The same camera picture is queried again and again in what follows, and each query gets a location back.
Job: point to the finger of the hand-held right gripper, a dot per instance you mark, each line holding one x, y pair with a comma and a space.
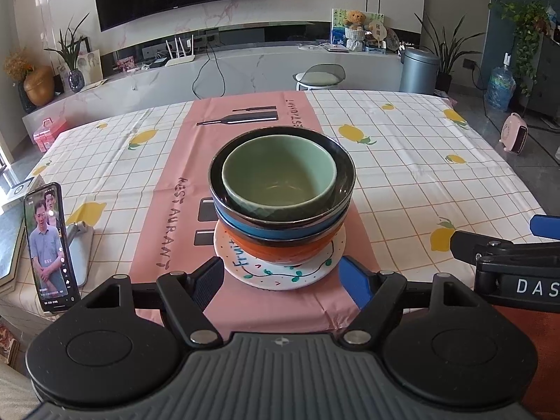
481, 245
547, 226

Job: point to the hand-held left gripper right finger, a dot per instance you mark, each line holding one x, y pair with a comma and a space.
354, 282

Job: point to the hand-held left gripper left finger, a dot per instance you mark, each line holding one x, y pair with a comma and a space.
210, 282

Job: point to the white fruit-print plate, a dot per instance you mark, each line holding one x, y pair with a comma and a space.
271, 278

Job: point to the blue steel bowl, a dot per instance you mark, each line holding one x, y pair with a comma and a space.
262, 229

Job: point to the orange steel bowl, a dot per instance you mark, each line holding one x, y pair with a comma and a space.
284, 249

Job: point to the green ceramic bowl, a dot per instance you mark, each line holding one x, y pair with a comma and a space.
280, 170

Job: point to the person's right forearm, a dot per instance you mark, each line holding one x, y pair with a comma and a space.
544, 358

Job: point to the pink space heater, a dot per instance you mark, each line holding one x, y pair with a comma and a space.
512, 133

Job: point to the grey phone stand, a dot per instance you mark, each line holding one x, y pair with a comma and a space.
81, 249

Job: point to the pink table mat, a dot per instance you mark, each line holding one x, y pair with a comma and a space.
183, 148

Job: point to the blue water bottle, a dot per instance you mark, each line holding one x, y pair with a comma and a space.
500, 92

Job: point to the grey cabinet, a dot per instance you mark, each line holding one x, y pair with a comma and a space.
547, 78

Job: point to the black smartphone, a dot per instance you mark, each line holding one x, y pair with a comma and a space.
48, 249

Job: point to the long-leaf potted plant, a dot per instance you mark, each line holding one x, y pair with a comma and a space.
442, 82

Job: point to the grey trash can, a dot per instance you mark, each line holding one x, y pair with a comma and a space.
418, 72

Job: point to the white round stool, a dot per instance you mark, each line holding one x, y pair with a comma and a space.
321, 78

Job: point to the trailing ivy plant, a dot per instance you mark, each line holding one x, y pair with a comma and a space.
525, 17

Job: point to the white box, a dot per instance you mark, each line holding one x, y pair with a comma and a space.
19, 192

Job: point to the white marble tv console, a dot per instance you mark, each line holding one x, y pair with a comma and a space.
245, 70

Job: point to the pink storage box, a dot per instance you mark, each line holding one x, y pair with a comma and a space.
50, 135

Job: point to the white router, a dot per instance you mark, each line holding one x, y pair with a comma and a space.
179, 60

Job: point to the decorative display plate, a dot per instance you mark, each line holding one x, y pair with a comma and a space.
392, 39

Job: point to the pink patterned card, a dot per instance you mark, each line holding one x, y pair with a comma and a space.
126, 64

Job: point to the closed laptop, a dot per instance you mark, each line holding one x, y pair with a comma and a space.
337, 48

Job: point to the round paper fan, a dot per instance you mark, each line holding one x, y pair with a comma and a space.
376, 30

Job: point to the green plant in blue vase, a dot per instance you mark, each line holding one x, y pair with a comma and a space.
76, 81

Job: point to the brown round vase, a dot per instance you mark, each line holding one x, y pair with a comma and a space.
39, 87

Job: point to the dark vase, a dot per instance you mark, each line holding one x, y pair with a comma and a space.
25, 100

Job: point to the brown teddy bear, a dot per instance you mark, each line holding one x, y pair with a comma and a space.
354, 19

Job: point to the green and blue painting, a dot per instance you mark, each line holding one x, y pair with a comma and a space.
337, 22

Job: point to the yellow dried flowers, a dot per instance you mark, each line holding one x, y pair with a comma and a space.
17, 65

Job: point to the wall socket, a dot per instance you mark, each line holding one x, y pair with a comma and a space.
470, 64

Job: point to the white photo frame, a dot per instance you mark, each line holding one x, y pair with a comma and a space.
91, 66

